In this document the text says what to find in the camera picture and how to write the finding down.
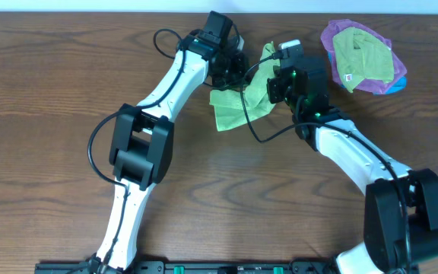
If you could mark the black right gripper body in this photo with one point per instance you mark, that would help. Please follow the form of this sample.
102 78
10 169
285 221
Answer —
275 89

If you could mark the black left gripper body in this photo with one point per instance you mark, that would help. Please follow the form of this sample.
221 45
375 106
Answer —
230 68

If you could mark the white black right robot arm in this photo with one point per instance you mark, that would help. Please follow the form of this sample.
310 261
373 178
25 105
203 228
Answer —
401 204

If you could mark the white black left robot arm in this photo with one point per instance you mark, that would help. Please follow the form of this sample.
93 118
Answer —
142 144

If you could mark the olive green folded cloth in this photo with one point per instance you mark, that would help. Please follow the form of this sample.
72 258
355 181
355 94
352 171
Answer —
362 56

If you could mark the purple cloth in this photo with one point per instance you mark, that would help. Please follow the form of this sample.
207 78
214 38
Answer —
336 26

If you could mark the blue cloth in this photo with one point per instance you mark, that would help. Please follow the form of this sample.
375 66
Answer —
374 86

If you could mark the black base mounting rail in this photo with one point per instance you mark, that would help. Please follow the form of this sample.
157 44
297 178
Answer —
296 267

